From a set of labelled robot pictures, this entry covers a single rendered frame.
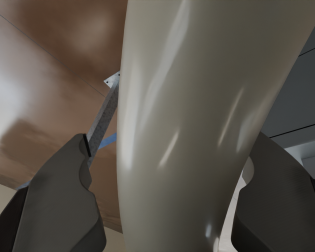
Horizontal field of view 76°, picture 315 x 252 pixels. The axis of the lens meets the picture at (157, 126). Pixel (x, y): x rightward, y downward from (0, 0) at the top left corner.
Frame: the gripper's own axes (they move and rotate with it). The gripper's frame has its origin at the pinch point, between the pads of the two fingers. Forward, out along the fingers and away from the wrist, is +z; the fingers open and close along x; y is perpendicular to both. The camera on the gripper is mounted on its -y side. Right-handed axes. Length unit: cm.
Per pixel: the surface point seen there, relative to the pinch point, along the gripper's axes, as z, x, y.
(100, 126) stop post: 106, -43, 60
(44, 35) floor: 150, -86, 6
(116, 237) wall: 356, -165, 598
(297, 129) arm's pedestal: 47, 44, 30
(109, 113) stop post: 120, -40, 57
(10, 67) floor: 169, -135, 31
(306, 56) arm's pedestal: 74, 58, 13
